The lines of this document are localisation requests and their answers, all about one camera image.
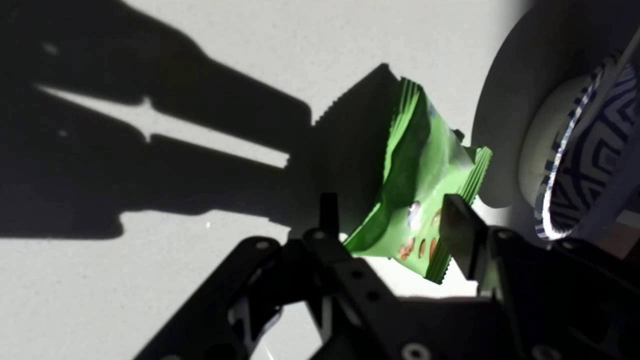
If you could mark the small blue patterned bowl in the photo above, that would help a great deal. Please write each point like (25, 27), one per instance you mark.
(586, 153)

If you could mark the green sachet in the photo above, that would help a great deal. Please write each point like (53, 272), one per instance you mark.
(421, 166)

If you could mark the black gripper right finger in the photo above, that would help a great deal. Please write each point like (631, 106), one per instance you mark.
(566, 301)

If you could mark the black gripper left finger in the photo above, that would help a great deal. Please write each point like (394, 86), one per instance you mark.
(293, 301)

